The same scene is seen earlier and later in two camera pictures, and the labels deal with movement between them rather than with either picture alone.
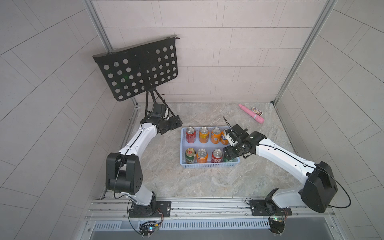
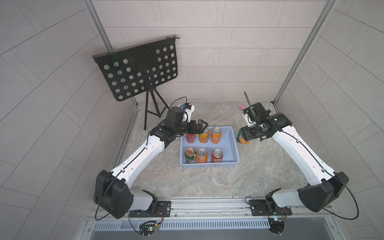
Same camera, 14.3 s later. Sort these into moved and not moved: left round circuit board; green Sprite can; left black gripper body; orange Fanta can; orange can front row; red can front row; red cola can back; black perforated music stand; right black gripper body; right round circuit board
Moved: green Sprite can; right black gripper body; orange Fanta can; left black gripper body
Not moved: orange can front row; right round circuit board; left round circuit board; red cola can back; black perforated music stand; red can front row
